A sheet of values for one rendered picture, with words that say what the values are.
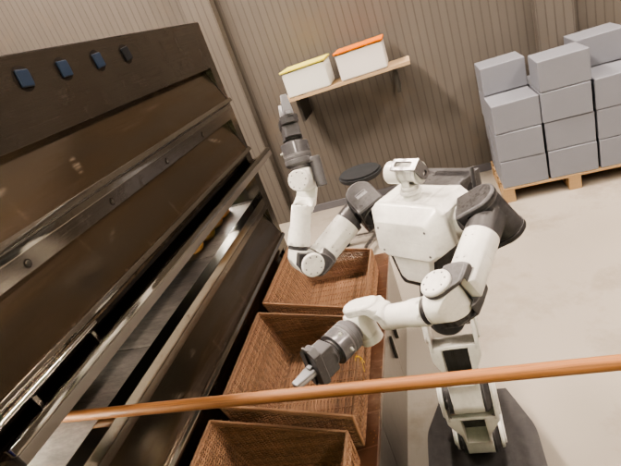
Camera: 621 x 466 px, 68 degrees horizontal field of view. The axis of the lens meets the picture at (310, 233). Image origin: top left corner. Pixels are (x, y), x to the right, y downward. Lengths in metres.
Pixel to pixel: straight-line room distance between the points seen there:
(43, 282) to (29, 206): 0.19
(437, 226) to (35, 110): 1.10
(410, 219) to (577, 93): 3.04
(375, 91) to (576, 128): 1.85
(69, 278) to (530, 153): 3.66
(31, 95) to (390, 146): 4.00
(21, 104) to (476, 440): 1.86
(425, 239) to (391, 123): 3.68
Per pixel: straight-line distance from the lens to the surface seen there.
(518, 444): 2.23
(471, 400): 1.75
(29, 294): 1.29
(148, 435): 1.54
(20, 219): 1.27
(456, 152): 5.05
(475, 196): 1.25
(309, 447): 1.73
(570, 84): 4.18
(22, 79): 1.43
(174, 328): 1.65
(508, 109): 4.11
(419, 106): 4.89
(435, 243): 1.29
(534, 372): 1.04
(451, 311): 1.11
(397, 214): 1.33
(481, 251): 1.15
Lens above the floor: 1.93
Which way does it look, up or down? 24 degrees down
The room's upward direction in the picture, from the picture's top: 20 degrees counter-clockwise
